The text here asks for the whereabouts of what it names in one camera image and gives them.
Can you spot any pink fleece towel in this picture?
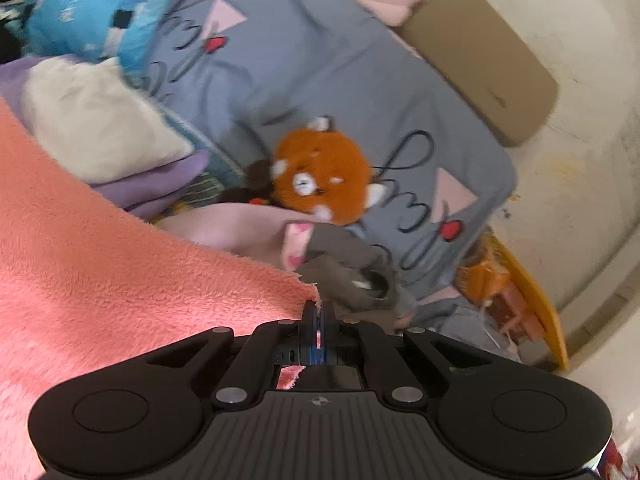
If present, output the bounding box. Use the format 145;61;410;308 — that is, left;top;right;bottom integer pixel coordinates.
1;108;318;479

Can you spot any dark grey garment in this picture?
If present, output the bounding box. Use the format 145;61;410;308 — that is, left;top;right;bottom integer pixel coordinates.
296;223;399;321

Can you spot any pale pink garment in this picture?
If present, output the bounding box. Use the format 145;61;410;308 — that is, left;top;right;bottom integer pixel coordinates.
157;203;318;271

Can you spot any orange plastic bag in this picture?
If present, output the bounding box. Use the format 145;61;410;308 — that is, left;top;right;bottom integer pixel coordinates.
454;243;511;307

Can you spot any red panda plush toy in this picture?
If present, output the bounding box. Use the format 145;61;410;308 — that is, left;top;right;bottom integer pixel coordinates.
219;116;386;226

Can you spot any blue floral quilt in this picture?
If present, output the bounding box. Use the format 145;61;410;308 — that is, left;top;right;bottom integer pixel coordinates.
151;105;244;224

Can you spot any yellow pink plastic rack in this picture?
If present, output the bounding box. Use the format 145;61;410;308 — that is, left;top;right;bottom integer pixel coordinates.
487;232;570;372

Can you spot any folded purple garment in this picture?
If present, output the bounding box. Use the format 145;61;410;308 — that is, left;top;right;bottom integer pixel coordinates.
1;56;212;220

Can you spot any grey-blue printed duvet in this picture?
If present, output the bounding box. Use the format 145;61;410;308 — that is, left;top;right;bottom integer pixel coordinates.
142;0;516;356

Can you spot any folded white garment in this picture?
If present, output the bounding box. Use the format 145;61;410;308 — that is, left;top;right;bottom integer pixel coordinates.
22;58;194;184

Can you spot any tan headboard cushion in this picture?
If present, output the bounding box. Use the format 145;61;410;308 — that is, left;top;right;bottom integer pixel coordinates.
399;0;559;148

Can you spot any blue cartoon police pillow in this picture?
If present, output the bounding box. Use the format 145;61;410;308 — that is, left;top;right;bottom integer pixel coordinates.
20;0;169;74

